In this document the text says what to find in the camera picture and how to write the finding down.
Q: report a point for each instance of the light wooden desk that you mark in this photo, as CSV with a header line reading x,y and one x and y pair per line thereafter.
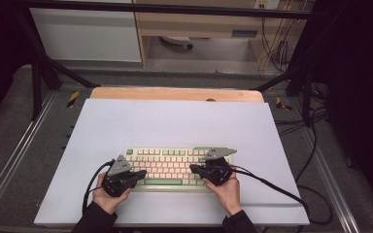
x,y
191,24

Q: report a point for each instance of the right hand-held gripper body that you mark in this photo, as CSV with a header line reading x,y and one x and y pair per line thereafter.
x,y
217,173

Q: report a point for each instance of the person's left hand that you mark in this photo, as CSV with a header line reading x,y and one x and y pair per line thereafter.
x,y
110,204

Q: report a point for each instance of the cream pink green keyboard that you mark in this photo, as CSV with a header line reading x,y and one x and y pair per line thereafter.
x,y
171,166

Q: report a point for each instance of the white table board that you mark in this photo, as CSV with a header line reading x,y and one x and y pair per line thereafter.
x,y
175,126

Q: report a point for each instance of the white power strip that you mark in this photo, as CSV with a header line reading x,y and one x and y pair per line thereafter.
x,y
267,4

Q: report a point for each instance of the office chair base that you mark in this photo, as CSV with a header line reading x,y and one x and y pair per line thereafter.
x,y
176,40

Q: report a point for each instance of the black metal frame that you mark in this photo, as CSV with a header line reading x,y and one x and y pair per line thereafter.
x,y
162,8

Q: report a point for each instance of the aluminium rail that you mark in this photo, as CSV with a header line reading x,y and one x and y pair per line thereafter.
x,y
16,155
333,187

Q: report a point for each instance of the wooden table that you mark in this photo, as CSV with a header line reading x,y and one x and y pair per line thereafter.
x,y
175,94

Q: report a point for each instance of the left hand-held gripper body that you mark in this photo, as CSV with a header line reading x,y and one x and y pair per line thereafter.
x,y
119,184

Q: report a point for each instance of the person's right hand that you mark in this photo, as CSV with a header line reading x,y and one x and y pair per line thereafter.
x,y
228,197

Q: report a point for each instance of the yellow black tape strip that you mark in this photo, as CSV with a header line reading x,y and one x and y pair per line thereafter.
x,y
73,99
282,104

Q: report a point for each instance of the white cabinet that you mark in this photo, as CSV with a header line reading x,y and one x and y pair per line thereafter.
x,y
84,35

